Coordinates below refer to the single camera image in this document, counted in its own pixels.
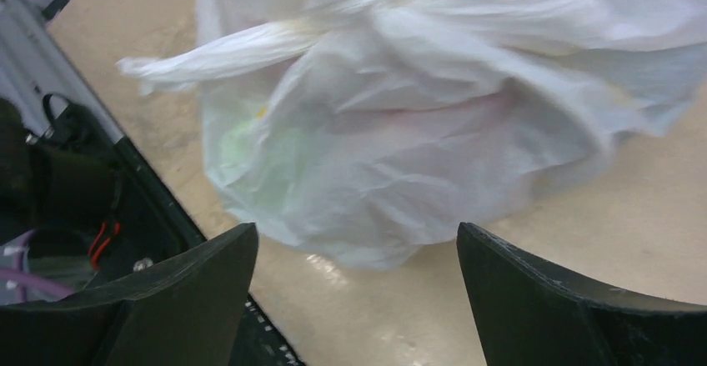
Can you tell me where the white plastic shopping bag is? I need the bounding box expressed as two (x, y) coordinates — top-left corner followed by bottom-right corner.
(118, 0), (706, 268)

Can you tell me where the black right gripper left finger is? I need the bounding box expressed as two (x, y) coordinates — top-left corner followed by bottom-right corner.
(1, 223), (258, 366)

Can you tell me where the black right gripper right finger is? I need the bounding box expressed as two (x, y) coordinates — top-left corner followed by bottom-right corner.
(456, 223), (706, 366)

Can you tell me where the aluminium frame rail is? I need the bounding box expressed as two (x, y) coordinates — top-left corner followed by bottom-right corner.
(1, 0), (124, 143)

